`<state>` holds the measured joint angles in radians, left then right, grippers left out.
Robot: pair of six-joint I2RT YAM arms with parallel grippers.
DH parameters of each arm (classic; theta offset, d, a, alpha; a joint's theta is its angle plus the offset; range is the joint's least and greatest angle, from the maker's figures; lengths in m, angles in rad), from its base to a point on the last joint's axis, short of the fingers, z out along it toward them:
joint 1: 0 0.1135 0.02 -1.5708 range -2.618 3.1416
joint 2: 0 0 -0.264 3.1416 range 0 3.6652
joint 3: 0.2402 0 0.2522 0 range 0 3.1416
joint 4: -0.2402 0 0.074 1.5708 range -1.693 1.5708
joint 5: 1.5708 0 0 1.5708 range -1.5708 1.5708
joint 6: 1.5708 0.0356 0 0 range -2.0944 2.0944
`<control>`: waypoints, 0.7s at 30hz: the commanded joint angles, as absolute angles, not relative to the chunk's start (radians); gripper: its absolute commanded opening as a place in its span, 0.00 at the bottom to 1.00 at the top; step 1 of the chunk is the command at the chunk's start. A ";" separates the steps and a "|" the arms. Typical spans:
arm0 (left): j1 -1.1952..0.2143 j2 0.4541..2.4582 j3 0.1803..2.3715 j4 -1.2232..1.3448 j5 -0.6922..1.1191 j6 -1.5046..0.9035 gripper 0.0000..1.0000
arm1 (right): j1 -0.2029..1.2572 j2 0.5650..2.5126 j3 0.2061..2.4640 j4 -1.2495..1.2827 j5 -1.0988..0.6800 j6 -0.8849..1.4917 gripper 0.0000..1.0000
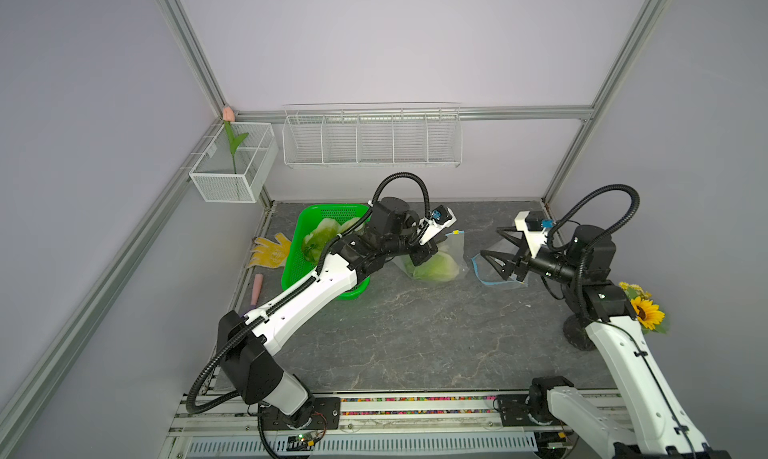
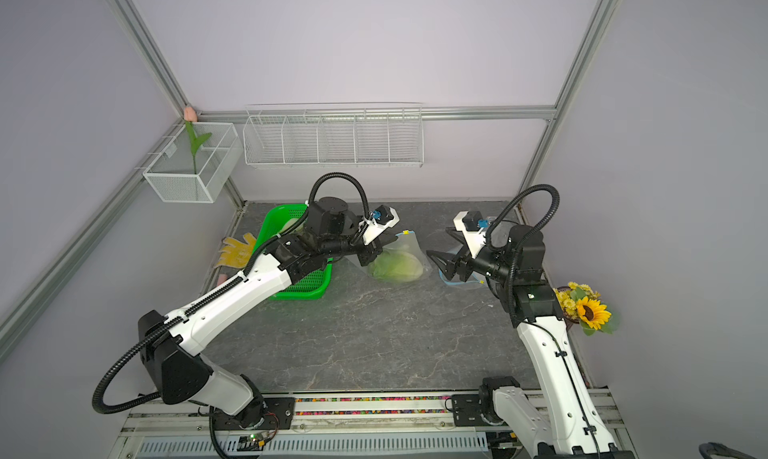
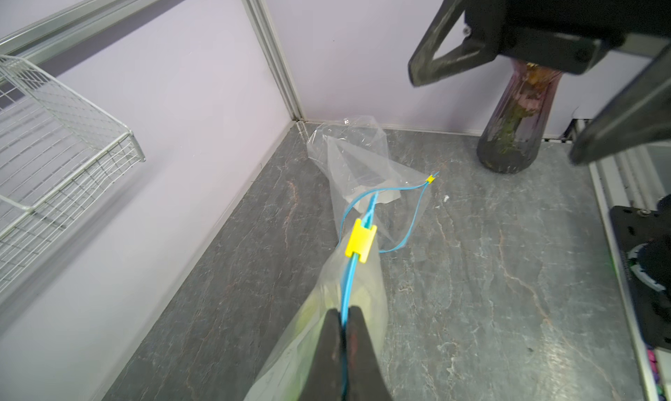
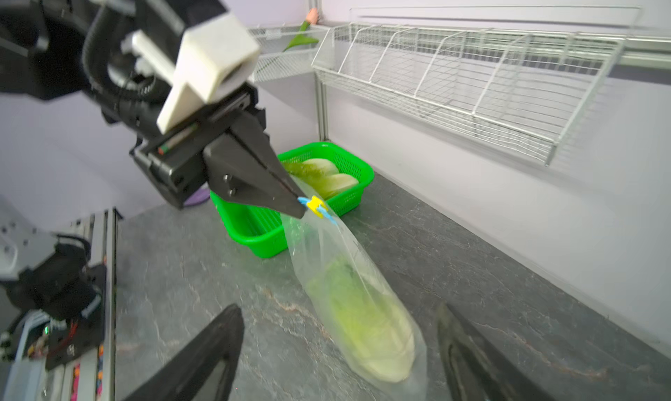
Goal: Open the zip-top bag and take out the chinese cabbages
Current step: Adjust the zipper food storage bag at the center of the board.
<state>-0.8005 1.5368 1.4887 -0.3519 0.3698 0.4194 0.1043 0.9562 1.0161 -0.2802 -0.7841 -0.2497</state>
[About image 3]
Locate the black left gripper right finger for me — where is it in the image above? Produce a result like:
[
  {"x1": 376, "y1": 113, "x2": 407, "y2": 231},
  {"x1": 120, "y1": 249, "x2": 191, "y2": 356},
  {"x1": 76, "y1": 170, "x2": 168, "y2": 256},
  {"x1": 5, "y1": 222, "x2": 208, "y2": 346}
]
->
[{"x1": 344, "y1": 306, "x2": 392, "y2": 401}]

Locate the sunflower bouquet in pot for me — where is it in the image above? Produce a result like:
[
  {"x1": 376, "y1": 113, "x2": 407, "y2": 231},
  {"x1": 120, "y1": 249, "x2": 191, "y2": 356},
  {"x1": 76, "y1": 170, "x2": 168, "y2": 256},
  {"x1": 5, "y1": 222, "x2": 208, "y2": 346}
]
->
[{"x1": 476, "y1": 60, "x2": 563, "y2": 174}]

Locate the zip-top bag with label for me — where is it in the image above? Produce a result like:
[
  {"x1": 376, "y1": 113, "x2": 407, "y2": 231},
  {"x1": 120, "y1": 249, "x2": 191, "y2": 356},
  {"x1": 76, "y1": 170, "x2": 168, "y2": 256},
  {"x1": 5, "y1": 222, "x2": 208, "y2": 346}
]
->
[{"x1": 243, "y1": 190, "x2": 390, "y2": 401}]

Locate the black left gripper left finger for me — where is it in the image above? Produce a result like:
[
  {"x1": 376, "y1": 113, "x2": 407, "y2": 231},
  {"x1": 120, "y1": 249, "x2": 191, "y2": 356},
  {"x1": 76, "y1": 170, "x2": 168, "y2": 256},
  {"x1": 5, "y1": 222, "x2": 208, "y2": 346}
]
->
[{"x1": 299, "y1": 308, "x2": 345, "y2": 401}]

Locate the aluminium mounting rail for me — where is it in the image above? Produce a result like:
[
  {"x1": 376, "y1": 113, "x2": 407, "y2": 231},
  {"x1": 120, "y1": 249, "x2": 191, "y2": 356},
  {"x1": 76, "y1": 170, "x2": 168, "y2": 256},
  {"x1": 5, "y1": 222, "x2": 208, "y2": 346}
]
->
[{"x1": 588, "y1": 142, "x2": 670, "y2": 400}]

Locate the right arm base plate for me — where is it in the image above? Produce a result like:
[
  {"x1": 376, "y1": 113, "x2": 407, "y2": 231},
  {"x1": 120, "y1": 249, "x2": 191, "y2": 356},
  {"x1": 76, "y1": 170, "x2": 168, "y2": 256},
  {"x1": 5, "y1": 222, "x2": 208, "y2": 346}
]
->
[{"x1": 609, "y1": 196, "x2": 670, "y2": 350}]

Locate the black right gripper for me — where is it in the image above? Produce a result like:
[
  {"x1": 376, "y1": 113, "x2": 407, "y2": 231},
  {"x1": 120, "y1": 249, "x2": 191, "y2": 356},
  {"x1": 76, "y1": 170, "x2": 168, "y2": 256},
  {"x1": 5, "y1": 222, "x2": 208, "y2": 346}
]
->
[{"x1": 408, "y1": 0, "x2": 670, "y2": 165}]

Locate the clear blue-zip zip-top bag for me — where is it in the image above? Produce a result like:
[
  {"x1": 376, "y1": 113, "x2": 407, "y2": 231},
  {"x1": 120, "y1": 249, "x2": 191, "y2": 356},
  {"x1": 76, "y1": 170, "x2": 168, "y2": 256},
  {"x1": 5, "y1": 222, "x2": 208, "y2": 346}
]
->
[{"x1": 307, "y1": 116, "x2": 435, "y2": 253}]

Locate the long white wire shelf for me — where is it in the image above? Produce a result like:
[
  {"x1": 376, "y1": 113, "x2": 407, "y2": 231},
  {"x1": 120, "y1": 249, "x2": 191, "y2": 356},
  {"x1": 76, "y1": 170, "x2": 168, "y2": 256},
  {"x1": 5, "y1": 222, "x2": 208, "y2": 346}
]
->
[{"x1": 1, "y1": 55, "x2": 146, "y2": 296}]

